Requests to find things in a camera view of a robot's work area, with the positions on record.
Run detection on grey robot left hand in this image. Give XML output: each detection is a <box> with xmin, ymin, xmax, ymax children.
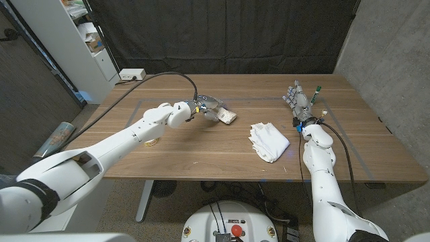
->
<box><xmin>191</xmin><ymin>95</ymin><xmax>224</xmax><ymax>122</ymax></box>

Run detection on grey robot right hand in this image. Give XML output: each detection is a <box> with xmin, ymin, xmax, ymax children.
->
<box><xmin>282</xmin><ymin>79</ymin><xmax>319</xmax><ymax>127</ymax></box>

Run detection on white patterned pen bag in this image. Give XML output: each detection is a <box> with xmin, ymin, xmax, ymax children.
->
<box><xmin>214</xmin><ymin>106</ymin><xmax>238</xmax><ymax>125</ymax></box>

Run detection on folded white cloth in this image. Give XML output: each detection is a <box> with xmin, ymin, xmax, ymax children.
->
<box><xmin>248</xmin><ymin>122</ymin><xmax>291</xmax><ymax>164</ymax></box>

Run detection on green capped marker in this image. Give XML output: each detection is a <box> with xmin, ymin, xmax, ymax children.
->
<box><xmin>309</xmin><ymin>85</ymin><xmax>323</xmax><ymax>106</ymax></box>

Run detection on black backdrop curtain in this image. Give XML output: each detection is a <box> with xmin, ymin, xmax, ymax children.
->
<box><xmin>86</xmin><ymin>0</ymin><xmax>361</xmax><ymax>75</ymax></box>

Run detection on white power strip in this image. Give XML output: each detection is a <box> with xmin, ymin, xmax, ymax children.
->
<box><xmin>118</xmin><ymin>68</ymin><xmax>147</xmax><ymax>81</ymax></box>

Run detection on black round fan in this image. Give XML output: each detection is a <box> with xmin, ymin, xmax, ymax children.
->
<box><xmin>153</xmin><ymin>180</ymin><xmax>178</xmax><ymax>198</ymax></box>

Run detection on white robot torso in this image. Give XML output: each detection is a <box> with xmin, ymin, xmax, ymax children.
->
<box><xmin>180</xmin><ymin>200</ymin><xmax>279</xmax><ymax>242</ymax></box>

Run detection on grey table leg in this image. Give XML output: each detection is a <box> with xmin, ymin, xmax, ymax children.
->
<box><xmin>135</xmin><ymin>180</ymin><xmax>155</xmax><ymax>223</ymax></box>

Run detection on cardboard box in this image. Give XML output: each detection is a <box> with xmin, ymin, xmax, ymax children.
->
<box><xmin>85</xmin><ymin>33</ymin><xmax>105</xmax><ymax>53</ymax></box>

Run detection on black power adapter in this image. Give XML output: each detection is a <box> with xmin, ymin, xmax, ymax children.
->
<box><xmin>281</xmin><ymin>225</ymin><xmax>300</xmax><ymax>242</ymax></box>

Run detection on rolled printed poster tube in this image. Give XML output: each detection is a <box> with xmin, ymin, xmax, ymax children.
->
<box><xmin>33</xmin><ymin>121</ymin><xmax>75</xmax><ymax>158</ymax></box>

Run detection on white shelf cabinet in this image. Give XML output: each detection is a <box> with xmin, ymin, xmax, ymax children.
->
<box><xmin>9</xmin><ymin>0</ymin><xmax>121</xmax><ymax>105</ymax></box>

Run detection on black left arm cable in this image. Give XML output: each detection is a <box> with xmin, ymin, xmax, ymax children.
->
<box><xmin>60</xmin><ymin>71</ymin><xmax>199</xmax><ymax>151</ymax></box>

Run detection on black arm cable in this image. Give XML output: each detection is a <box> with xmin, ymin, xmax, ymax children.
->
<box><xmin>60</xmin><ymin>71</ymin><xmax>199</xmax><ymax>151</ymax></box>
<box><xmin>317</xmin><ymin>120</ymin><xmax>360</xmax><ymax>216</ymax></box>

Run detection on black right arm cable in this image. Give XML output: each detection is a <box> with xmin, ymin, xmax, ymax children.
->
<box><xmin>317</xmin><ymin>120</ymin><xmax>360</xmax><ymax>216</ymax></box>

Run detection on black door handle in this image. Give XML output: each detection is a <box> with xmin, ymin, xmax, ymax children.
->
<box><xmin>0</xmin><ymin>28</ymin><xmax>20</xmax><ymax>42</ymax></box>

